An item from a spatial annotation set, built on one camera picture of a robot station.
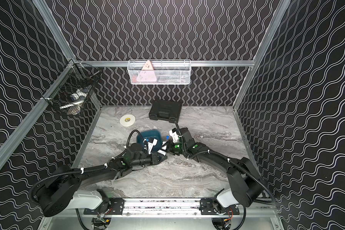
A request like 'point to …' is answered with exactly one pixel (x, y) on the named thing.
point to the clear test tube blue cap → (167, 137)
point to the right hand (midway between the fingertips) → (161, 147)
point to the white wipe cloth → (161, 152)
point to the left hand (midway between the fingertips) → (167, 156)
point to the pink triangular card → (147, 74)
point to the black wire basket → (69, 93)
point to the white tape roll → (128, 120)
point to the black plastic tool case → (168, 111)
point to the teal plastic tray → (152, 133)
